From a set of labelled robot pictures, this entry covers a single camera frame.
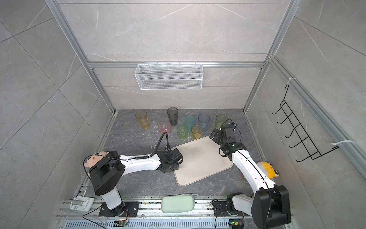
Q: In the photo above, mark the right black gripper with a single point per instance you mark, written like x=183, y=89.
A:
x=216, y=139

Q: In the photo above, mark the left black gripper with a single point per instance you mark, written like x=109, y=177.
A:
x=177, y=168

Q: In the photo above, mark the beige plastic tray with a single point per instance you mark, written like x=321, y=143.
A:
x=201, y=160

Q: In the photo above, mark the clear glass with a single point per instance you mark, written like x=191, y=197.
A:
x=153, y=120

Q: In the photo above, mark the dark grey glass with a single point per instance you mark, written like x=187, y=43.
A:
x=172, y=113

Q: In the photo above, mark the tall yellow glass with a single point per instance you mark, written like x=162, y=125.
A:
x=141, y=117

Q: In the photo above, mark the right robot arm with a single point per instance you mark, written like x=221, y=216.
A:
x=269, y=207

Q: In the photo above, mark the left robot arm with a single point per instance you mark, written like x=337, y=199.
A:
x=105, y=169

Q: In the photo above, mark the tall light green glass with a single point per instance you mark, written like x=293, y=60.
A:
x=219, y=121

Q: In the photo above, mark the blue glass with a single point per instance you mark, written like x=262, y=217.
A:
x=204, y=120

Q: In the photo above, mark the short amber glass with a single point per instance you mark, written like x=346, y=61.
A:
x=196, y=131

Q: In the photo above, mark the short green glass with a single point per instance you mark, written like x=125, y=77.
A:
x=182, y=132

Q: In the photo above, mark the pink glass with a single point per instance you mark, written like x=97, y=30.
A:
x=165, y=127

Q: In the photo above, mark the teal glass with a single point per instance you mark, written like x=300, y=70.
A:
x=189, y=121

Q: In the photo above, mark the light green sponge block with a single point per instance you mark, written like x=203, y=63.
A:
x=177, y=204

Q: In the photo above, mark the yellow plush toy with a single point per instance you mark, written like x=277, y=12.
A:
x=267, y=169

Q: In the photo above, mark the pink plush doll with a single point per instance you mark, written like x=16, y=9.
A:
x=92, y=160

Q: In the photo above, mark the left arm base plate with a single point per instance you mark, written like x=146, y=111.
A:
x=121, y=211

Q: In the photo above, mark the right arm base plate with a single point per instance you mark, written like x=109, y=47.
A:
x=221, y=209

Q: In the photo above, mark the white wire mesh basket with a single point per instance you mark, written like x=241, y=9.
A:
x=169, y=76

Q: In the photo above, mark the black wire hook rack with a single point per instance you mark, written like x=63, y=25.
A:
x=297, y=129

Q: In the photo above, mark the aluminium rail frame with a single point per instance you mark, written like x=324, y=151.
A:
x=150, y=216

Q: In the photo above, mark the white device left rail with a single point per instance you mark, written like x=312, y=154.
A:
x=80, y=203

